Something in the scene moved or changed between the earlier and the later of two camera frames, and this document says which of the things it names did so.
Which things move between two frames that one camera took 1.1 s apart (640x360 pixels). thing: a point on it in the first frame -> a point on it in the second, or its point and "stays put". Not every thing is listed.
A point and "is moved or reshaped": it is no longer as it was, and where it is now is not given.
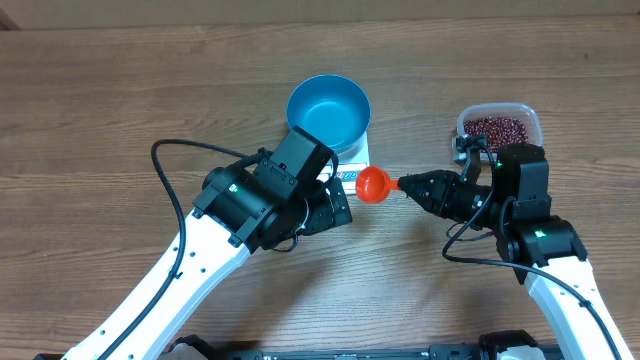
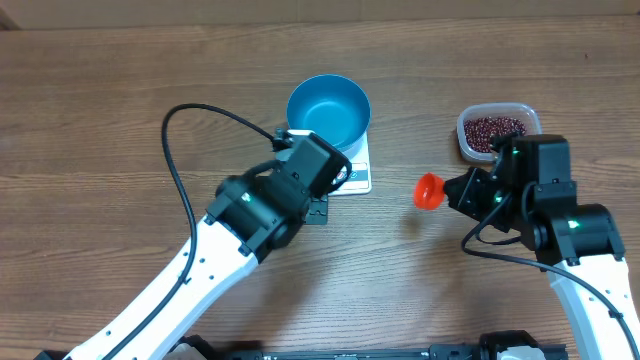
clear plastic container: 503,123 stays put
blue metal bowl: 332,109 stays put
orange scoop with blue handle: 373,184 is moved or reshaped
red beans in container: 501,131 stays put
